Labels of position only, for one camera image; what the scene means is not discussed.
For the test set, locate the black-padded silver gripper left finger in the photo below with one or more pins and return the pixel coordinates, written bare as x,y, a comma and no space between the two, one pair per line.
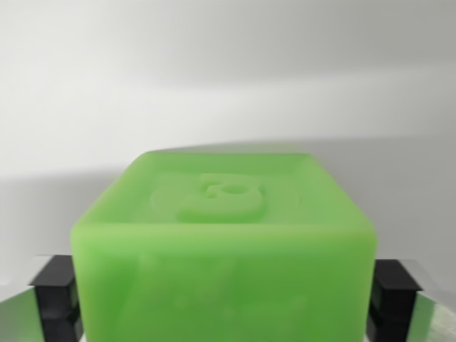
53,295

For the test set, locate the black-padded silver gripper right finger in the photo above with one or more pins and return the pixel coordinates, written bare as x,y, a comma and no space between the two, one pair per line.
395,295

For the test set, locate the green embossed cube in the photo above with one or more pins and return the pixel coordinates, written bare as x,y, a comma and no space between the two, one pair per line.
222,249

